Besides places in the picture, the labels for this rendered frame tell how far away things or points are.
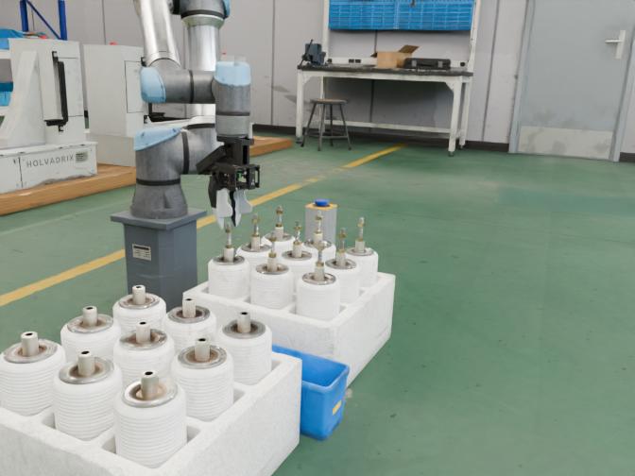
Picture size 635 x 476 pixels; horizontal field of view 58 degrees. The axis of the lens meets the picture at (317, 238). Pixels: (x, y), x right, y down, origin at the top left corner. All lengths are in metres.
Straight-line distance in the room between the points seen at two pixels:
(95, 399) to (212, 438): 0.17
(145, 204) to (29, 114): 1.90
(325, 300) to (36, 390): 0.57
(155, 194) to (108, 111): 2.33
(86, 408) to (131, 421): 0.10
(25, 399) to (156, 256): 0.68
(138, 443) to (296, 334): 0.50
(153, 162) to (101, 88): 2.35
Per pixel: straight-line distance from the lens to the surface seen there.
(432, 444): 1.20
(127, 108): 3.77
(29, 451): 0.96
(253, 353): 0.98
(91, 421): 0.91
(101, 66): 3.86
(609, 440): 1.35
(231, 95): 1.25
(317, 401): 1.13
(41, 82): 3.43
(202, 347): 0.90
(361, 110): 6.42
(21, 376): 0.97
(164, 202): 1.56
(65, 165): 3.33
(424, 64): 5.62
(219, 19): 1.64
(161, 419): 0.81
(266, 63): 6.86
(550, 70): 6.09
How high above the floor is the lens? 0.68
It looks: 16 degrees down
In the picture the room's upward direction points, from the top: 2 degrees clockwise
